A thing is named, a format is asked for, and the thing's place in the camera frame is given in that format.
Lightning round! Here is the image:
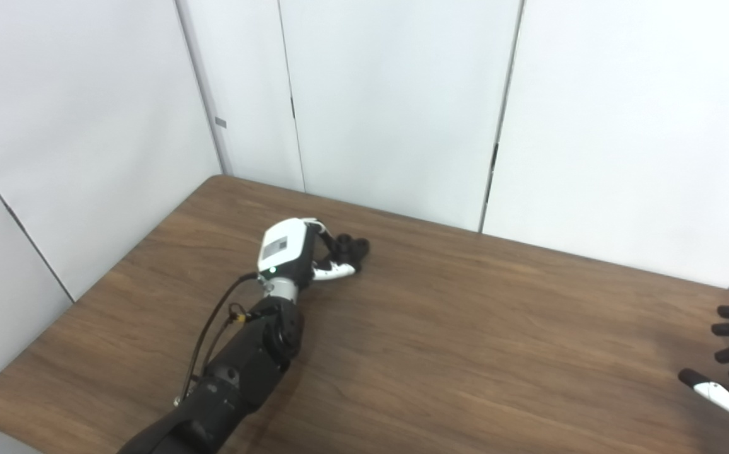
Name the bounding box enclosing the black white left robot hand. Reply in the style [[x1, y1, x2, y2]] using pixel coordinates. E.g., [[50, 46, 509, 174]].
[[256, 218, 359, 292]]

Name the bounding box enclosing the black plastic holder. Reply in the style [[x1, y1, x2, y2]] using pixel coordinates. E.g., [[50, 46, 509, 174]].
[[333, 233, 371, 273]]

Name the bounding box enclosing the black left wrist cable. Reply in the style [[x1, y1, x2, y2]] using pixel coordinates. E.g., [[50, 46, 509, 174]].
[[175, 272, 258, 404]]

